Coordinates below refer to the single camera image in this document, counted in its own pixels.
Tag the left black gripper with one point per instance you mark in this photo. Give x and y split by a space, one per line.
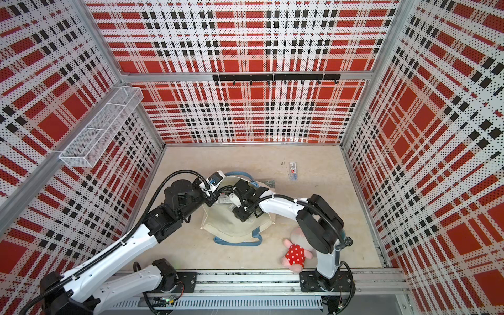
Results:
212 199

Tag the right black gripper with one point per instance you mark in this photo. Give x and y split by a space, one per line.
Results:
237 213

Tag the cream canvas tote bag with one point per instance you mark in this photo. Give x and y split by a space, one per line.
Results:
220 221

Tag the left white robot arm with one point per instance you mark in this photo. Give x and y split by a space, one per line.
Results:
87 289

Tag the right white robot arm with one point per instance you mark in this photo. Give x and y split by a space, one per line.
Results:
320 232

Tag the pink plush toy red dress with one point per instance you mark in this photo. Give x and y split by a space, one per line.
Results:
298 251

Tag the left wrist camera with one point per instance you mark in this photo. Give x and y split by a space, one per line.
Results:
215 179

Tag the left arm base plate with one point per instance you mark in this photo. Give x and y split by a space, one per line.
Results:
183 282

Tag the white wire mesh basket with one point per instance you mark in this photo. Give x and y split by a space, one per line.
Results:
89 145

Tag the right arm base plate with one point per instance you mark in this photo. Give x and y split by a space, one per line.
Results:
312 281

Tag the black wall hook rail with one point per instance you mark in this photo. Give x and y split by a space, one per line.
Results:
276 77

